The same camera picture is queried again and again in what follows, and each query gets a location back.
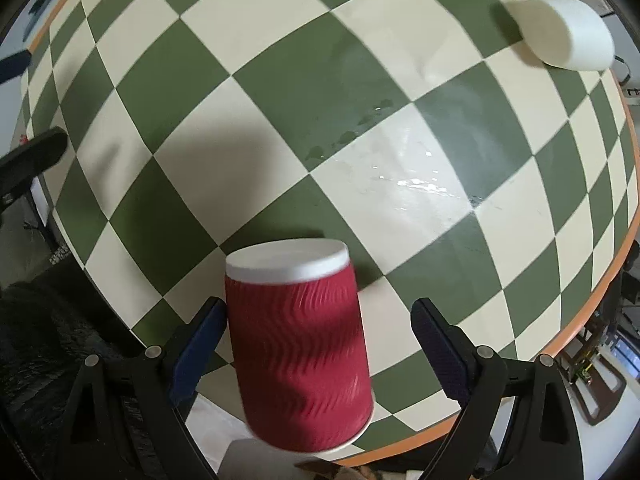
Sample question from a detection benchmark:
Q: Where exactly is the green checkered table mat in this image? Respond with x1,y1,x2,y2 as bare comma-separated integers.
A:
20,0,640,461

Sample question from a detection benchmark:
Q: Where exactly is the white oval foam block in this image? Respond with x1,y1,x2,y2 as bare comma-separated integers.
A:
515,0,615,72

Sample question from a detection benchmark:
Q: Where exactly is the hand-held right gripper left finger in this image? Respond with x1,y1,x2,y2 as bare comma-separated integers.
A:
56,296,229,480

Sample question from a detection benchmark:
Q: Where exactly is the red ribbed paper cup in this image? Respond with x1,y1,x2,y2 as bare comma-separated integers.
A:
224,239,376,455

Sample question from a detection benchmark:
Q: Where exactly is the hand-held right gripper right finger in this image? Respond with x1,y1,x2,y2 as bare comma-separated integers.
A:
410,297,585,480

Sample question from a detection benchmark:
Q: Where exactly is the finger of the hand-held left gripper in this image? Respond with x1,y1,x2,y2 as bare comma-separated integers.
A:
0,127,69,206
0,50,32,83

